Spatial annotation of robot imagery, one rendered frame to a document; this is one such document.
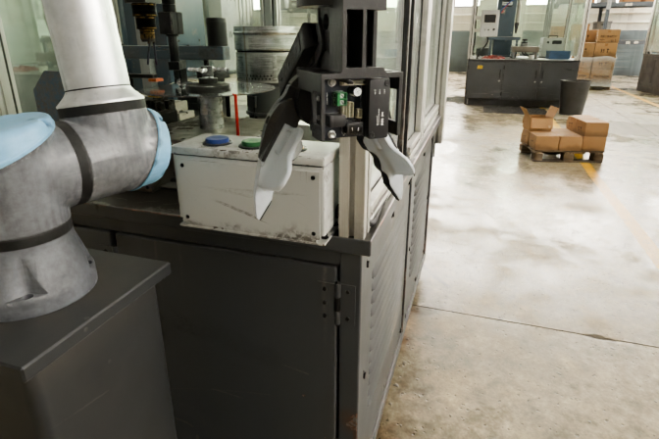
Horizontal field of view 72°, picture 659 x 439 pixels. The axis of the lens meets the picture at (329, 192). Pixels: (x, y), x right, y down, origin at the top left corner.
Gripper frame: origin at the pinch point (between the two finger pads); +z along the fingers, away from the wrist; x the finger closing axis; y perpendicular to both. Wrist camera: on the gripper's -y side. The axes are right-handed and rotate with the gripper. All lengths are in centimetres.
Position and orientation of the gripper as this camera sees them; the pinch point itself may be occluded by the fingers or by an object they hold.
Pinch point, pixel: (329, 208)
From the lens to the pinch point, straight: 45.9
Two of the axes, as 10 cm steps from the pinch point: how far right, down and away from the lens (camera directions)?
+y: 3.6, 3.0, -8.8
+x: 9.3, -1.2, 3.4
